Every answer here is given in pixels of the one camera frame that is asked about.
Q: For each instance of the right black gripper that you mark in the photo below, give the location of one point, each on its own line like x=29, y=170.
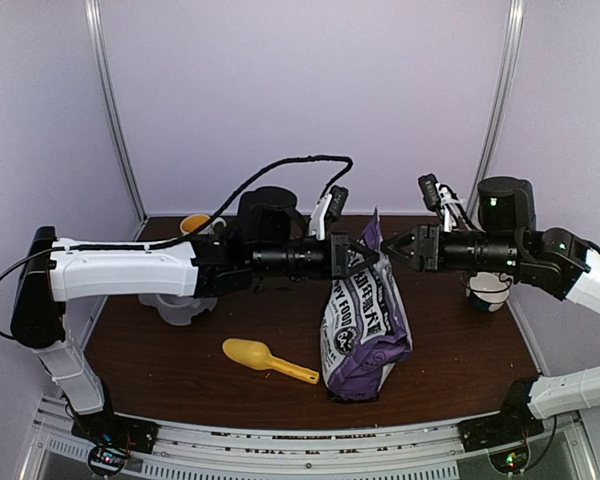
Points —
x=426, y=239

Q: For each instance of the purple pet food bag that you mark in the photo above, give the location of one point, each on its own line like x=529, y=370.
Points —
x=364, y=329

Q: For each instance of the right aluminium frame post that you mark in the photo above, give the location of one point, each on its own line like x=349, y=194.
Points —
x=504, y=81

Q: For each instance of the patterned mug yellow inside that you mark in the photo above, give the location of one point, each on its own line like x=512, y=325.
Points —
x=202, y=224

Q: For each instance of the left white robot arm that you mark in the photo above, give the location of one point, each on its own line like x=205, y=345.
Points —
x=268, y=237

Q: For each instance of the yellow plastic scoop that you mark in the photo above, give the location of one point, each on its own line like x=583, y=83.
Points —
x=257, y=356

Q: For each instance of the left aluminium frame post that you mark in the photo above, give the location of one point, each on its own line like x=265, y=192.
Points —
x=98, y=41

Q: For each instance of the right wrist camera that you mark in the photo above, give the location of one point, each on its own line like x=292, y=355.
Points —
x=440, y=199

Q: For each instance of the grey double pet feeder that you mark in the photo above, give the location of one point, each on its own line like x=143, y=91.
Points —
x=175, y=310

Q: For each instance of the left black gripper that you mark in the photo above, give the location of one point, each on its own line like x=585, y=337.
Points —
x=340, y=256

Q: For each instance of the front aluminium rail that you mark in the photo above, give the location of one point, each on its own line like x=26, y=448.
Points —
x=422, y=451

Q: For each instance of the white and blue bowl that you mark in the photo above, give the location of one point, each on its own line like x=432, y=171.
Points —
x=486, y=292

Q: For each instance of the aluminium frame post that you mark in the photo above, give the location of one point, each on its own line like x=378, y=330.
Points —
x=504, y=81
x=98, y=41

